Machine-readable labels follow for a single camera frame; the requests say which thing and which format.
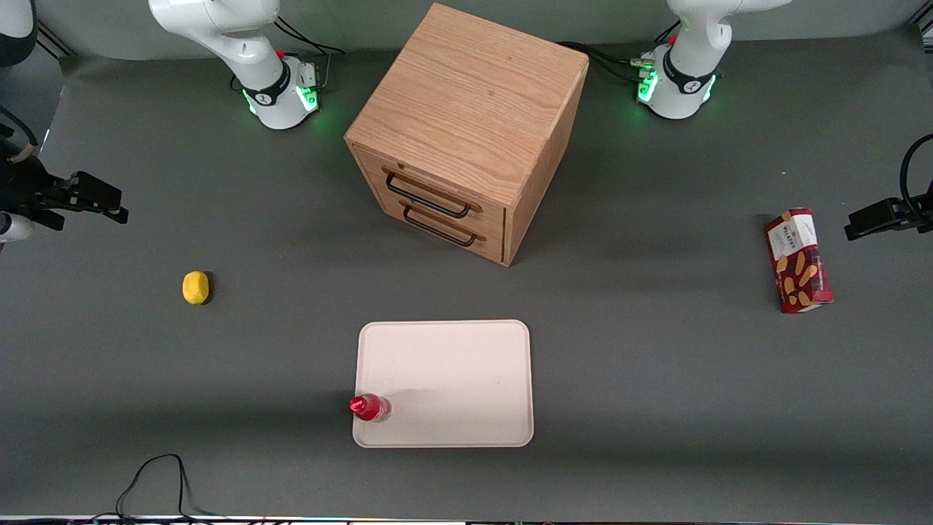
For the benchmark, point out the wooden drawer cabinet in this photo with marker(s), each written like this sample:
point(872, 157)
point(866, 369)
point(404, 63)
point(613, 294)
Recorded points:
point(466, 102)

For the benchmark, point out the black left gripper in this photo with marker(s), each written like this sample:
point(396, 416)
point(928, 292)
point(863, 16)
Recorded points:
point(920, 214)

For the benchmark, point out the yellow lemon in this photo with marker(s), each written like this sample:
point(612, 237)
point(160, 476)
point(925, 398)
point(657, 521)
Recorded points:
point(195, 287)

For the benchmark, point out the black frame rail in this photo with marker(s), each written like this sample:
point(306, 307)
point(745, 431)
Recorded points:
point(926, 28)
point(52, 40)

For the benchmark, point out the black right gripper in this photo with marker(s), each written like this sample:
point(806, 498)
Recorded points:
point(23, 187)

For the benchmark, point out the red coke bottle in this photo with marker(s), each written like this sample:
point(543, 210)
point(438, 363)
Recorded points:
point(370, 408)

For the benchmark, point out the beige plastic tray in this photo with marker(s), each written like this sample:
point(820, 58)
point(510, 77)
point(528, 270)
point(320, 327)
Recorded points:
point(459, 372)

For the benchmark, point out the red cookie box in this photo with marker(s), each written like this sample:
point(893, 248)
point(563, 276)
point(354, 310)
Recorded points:
point(799, 262)

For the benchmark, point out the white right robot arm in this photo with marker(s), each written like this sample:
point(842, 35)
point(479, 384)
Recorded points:
point(248, 58)

